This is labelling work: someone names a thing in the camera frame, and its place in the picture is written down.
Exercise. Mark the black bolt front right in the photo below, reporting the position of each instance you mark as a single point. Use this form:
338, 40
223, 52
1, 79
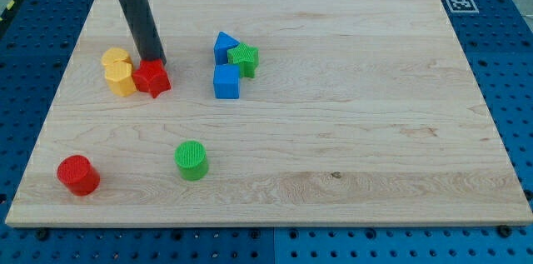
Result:
504, 231

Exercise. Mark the yellow hexagon block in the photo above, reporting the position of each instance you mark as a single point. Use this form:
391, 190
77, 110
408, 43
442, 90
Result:
118, 76

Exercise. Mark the blue triangular prism block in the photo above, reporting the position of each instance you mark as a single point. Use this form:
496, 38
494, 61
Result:
223, 44

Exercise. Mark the green cylinder block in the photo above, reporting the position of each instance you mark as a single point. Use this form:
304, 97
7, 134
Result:
191, 160

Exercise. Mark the blue cube block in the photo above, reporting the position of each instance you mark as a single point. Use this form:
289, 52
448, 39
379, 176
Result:
226, 81

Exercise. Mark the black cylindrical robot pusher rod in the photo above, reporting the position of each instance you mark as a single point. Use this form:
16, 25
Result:
143, 29

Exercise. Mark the green star block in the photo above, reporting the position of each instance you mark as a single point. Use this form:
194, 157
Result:
246, 57

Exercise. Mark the white fiducial marker tag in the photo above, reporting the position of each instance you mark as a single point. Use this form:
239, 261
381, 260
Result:
462, 6

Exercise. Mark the black bolt front left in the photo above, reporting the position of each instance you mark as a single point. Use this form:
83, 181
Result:
42, 234

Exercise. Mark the red star block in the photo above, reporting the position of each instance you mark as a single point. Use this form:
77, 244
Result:
151, 77

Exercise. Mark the light wooden board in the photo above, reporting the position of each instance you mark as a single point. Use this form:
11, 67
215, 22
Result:
362, 113

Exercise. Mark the yellow cylinder block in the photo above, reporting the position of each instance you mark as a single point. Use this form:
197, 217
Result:
115, 54

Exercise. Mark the red cylinder block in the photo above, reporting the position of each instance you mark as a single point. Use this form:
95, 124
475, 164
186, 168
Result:
78, 175

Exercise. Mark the black bolt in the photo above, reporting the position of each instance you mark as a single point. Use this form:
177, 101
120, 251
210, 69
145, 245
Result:
504, 231
42, 234

